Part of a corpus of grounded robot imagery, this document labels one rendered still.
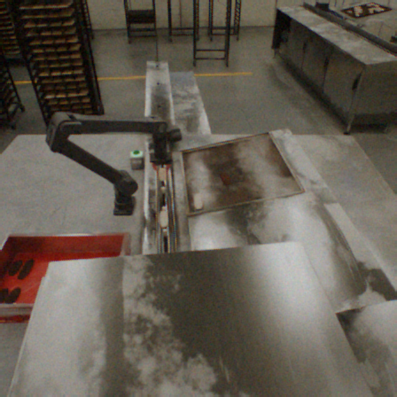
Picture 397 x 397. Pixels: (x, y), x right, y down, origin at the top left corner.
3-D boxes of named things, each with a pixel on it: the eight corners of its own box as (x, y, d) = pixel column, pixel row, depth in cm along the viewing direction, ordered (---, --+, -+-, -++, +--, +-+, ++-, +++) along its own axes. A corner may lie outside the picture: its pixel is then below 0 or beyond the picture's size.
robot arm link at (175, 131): (148, 118, 136) (158, 126, 131) (172, 111, 141) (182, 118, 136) (151, 143, 144) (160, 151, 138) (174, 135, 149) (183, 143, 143)
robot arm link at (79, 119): (52, 125, 116) (61, 137, 109) (53, 109, 113) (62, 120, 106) (156, 126, 142) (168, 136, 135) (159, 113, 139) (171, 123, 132)
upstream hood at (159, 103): (147, 70, 285) (146, 59, 279) (167, 69, 286) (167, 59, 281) (145, 141, 190) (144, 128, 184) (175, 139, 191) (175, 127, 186)
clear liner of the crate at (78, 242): (13, 248, 129) (3, 231, 123) (134, 247, 130) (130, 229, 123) (-28, 326, 103) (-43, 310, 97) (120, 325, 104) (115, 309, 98)
